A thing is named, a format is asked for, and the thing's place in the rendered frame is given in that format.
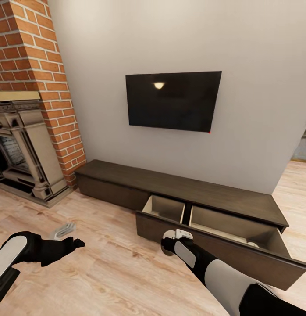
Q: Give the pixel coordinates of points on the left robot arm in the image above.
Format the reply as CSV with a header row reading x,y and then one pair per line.
x,y
30,247

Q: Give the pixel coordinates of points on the wall mounted tv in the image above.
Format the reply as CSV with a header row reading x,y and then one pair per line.
x,y
180,101

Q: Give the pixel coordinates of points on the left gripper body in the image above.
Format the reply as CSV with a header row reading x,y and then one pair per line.
x,y
59,250

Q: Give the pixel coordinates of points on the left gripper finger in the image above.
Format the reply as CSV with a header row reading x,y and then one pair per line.
x,y
78,243

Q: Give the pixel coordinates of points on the wood fireplace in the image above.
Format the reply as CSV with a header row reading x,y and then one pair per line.
x,y
29,166

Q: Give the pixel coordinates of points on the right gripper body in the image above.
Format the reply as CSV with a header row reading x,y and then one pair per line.
x,y
169,244

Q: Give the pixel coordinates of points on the cabinet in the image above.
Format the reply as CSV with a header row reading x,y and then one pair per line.
x,y
214,214

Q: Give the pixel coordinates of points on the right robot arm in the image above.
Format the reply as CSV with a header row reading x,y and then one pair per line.
x,y
238,293

